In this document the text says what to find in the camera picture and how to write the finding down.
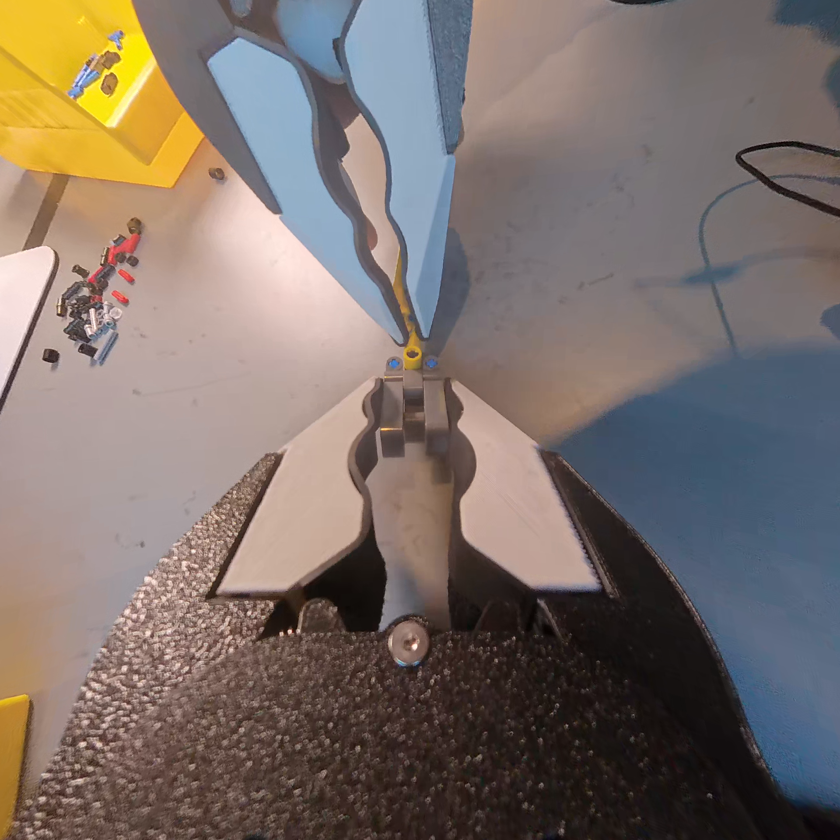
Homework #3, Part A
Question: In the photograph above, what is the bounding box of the grey desk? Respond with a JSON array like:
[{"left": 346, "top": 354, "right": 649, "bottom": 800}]
[{"left": 0, "top": 0, "right": 840, "bottom": 808}]

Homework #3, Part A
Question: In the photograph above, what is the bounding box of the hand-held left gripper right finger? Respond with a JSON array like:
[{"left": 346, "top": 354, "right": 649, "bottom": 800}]
[{"left": 446, "top": 378, "right": 608, "bottom": 595}]

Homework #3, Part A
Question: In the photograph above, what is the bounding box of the pile of small brick pins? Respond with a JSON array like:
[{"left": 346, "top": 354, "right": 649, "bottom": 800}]
[{"left": 41, "top": 215, "right": 147, "bottom": 366}]

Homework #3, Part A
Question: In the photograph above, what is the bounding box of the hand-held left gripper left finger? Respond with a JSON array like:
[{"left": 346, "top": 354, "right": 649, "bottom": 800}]
[{"left": 209, "top": 377, "right": 385, "bottom": 599}]

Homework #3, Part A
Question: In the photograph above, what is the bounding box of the white rounded base plate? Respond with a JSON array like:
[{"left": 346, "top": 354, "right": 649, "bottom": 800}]
[{"left": 0, "top": 246, "right": 60, "bottom": 416}]

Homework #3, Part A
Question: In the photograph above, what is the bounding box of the yellow plastic parts bin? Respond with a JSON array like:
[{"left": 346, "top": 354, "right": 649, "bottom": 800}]
[{"left": 0, "top": 0, "right": 206, "bottom": 189}]

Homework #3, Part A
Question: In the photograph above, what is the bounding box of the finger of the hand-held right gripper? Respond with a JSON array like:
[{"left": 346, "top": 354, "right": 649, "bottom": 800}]
[
  {"left": 335, "top": 0, "right": 458, "bottom": 341},
  {"left": 206, "top": 36, "right": 409, "bottom": 347}
]

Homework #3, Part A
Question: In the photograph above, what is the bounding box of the bunch of blue brick pins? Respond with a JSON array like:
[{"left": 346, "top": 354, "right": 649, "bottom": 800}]
[{"left": 66, "top": 29, "right": 127, "bottom": 101}]

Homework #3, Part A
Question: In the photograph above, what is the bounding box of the grey and yellow brick assembly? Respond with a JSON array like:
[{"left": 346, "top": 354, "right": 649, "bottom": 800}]
[{"left": 377, "top": 354, "right": 454, "bottom": 460}]

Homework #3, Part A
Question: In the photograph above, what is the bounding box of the black cord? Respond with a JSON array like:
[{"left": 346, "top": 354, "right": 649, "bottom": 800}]
[{"left": 735, "top": 140, "right": 840, "bottom": 219}]

